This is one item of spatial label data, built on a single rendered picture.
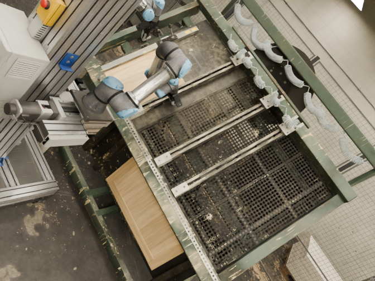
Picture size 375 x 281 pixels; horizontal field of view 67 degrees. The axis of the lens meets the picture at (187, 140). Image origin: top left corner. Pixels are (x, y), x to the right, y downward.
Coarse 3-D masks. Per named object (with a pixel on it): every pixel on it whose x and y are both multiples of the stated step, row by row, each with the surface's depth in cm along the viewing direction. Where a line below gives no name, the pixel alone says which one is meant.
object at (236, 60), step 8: (232, 56) 246; (240, 56) 238; (224, 64) 248; (232, 64) 248; (240, 64) 251; (208, 72) 244; (216, 72) 244; (224, 72) 249; (192, 80) 240; (200, 80) 241; (208, 80) 245; (184, 88) 237; (192, 88) 241; (144, 104) 229; (152, 104) 230; (160, 104) 236; (144, 112) 232
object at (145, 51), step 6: (186, 30) 261; (198, 30) 263; (180, 36) 258; (186, 36) 262; (174, 42) 260; (144, 48) 251; (150, 48) 252; (156, 48) 253; (132, 54) 248; (138, 54) 249; (144, 54) 251; (114, 60) 245; (120, 60) 245; (126, 60) 246; (102, 66) 242; (108, 66) 242; (114, 66) 244
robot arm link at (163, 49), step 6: (162, 42) 171; (168, 42) 168; (162, 48) 168; (168, 48) 166; (156, 54) 176; (162, 54) 168; (156, 60) 182; (162, 60) 179; (156, 66) 187; (162, 66) 188; (150, 72) 198
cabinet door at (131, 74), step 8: (144, 56) 251; (152, 56) 251; (128, 64) 247; (136, 64) 248; (144, 64) 248; (104, 72) 243; (112, 72) 243; (120, 72) 244; (128, 72) 245; (136, 72) 245; (144, 72) 246; (120, 80) 241; (128, 80) 242; (136, 80) 243; (144, 80) 243; (128, 88) 240; (152, 96) 238
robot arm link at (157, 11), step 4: (156, 0) 194; (160, 0) 196; (156, 4) 195; (160, 4) 195; (164, 4) 197; (152, 8) 196; (156, 8) 197; (160, 8) 197; (156, 12) 199; (160, 12) 201; (156, 16) 202
